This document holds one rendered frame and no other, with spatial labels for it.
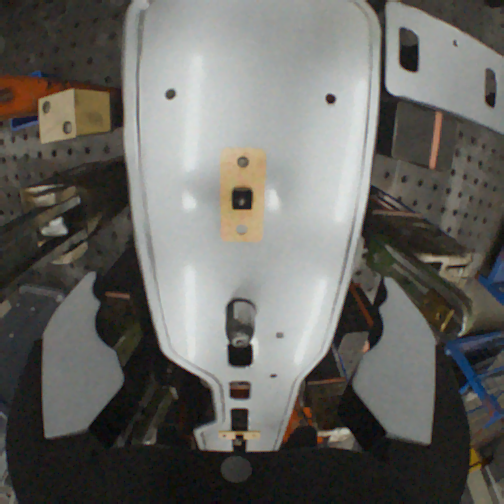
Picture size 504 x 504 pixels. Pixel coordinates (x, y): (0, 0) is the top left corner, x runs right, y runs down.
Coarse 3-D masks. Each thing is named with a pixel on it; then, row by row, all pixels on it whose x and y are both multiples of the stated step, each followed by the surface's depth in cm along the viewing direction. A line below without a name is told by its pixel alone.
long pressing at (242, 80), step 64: (192, 0) 14; (256, 0) 14; (320, 0) 14; (128, 64) 16; (192, 64) 17; (256, 64) 17; (320, 64) 17; (128, 128) 19; (192, 128) 19; (256, 128) 19; (320, 128) 19; (128, 192) 21; (192, 192) 22; (320, 192) 22; (192, 256) 25; (256, 256) 25; (320, 256) 25; (192, 320) 29; (256, 320) 29; (320, 320) 29; (256, 384) 35; (256, 448) 48
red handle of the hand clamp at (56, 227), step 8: (56, 216) 16; (64, 216) 16; (48, 224) 15; (56, 224) 16; (64, 224) 16; (40, 232) 15; (48, 232) 15; (56, 232) 16; (64, 232) 16; (40, 240) 15
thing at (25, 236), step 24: (24, 216) 13; (48, 216) 14; (0, 240) 10; (24, 240) 13; (48, 240) 16; (72, 240) 17; (0, 264) 11; (24, 264) 13; (48, 264) 15; (0, 288) 10
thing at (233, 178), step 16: (224, 160) 20; (256, 160) 20; (224, 176) 21; (240, 176) 21; (256, 176) 21; (224, 192) 22; (240, 192) 21; (256, 192) 22; (224, 208) 22; (240, 208) 21; (256, 208) 22; (224, 224) 23; (240, 224) 23; (256, 224) 23; (224, 240) 24; (240, 240) 24; (256, 240) 24
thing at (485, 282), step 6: (498, 258) 125; (498, 264) 125; (492, 270) 130; (498, 270) 125; (480, 276) 141; (492, 276) 129; (498, 276) 131; (480, 282) 141; (486, 282) 135; (492, 282) 130; (498, 282) 134; (486, 288) 134; (492, 288) 128; (498, 288) 126; (492, 294) 127; (498, 294) 122; (498, 300) 121
